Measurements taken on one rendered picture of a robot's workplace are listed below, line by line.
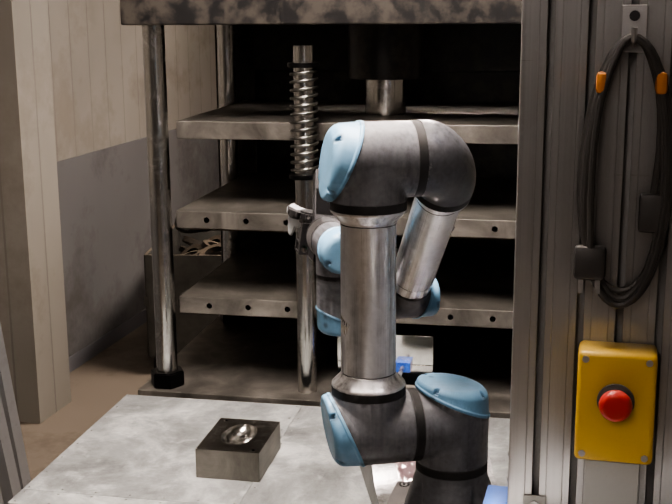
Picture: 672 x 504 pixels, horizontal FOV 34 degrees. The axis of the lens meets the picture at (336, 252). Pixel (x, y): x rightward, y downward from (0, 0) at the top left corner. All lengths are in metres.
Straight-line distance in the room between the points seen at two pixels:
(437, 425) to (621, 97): 0.66
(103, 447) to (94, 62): 3.58
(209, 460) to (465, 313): 0.88
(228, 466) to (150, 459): 0.23
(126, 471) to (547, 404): 1.47
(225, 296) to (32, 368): 2.14
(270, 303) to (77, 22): 3.10
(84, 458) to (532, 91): 1.74
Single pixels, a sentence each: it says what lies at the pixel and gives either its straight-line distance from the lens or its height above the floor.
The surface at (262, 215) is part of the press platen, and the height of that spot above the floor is 1.28.
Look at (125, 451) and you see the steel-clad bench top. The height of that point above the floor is 0.80.
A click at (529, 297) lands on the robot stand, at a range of 1.33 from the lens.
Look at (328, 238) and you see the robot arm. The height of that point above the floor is 1.46.
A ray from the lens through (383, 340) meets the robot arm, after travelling 1.68.
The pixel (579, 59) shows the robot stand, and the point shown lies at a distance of 1.29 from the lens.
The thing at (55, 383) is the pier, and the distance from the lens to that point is 5.36.
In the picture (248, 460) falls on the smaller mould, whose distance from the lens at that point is 2.55.
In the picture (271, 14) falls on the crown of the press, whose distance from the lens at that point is 2.92.
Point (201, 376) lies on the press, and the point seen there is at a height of 0.78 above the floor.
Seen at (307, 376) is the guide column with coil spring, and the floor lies 0.84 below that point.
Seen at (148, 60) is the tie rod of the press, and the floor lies 1.71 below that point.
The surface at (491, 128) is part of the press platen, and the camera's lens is 2.98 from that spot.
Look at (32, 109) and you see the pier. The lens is 5.06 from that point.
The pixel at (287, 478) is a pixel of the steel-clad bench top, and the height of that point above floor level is 0.80.
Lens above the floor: 1.85
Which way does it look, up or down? 13 degrees down
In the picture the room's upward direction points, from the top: straight up
